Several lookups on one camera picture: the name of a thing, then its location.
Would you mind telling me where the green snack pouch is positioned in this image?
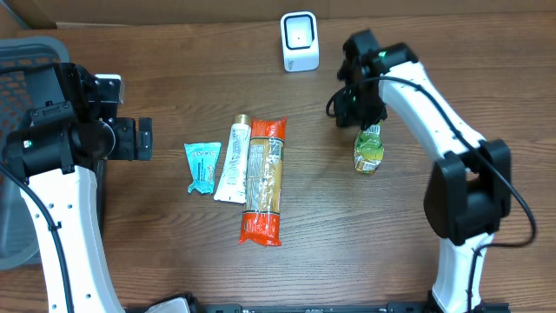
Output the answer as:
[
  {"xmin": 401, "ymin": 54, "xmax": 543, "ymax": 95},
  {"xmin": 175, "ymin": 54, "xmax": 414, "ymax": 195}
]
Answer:
[{"xmin": 354, "ymin": 122, "xmax": 384, "ymax": 175}]

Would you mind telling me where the teal snack packet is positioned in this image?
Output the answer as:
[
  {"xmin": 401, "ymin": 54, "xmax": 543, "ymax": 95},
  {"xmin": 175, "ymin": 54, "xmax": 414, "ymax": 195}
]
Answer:
[{"xmin": 184, "ymin": 142, "xmax": 222, "ymax": 194}]

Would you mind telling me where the white tube gold cap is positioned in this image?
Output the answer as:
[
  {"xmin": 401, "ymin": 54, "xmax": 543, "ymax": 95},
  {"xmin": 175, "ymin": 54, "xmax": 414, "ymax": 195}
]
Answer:
[{"xmin": 214, "ymin": 114, "xmax": 252, "ymax": 204}]

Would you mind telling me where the orange spaghetti packet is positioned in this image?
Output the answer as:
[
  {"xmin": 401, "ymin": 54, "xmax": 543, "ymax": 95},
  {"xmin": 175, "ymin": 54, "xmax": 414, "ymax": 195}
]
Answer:
[{"xmin": 239, "ymin": 117, "xmax": 287, "ymax": 246}]

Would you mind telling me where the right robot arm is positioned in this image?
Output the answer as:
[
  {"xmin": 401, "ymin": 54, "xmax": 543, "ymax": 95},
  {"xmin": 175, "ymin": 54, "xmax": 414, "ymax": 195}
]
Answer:
[{"xmin": 326, "ymin": 30, "xmax": 511, "ymax": 312}]

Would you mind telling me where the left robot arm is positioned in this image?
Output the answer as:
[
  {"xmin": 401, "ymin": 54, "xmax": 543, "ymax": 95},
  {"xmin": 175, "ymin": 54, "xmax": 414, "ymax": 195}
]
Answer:
[{"xmin": 1, "ymin": 63, "xmax": 153, "ymax": 312}]

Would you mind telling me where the white barcode scanner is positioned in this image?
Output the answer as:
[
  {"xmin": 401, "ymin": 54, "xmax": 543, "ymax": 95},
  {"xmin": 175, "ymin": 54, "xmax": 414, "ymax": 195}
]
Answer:
[{"xmin": 280, "ymin": 11, "xmax": 320, "ymax": 72}]

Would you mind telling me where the grey plastic shopping basket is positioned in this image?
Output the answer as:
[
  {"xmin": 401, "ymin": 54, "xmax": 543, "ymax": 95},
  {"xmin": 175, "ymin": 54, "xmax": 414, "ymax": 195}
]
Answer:
[{"xmin": 0, "ymin": 35, "xmax": 108, "ymax": 270}]

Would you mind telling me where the brown cardboard backdrop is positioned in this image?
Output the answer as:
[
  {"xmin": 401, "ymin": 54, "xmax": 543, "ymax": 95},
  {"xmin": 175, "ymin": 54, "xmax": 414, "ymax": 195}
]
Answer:
[{"xmin": 4, "ymin": 0, "xmax": 555, "ymax": 28}]

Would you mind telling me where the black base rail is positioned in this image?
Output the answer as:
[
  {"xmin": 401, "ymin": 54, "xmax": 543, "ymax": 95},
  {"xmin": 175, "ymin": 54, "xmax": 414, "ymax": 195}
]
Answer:
[{"xmin": 123, "ymin": 301, "xmax": 512, "ymax": 313}]

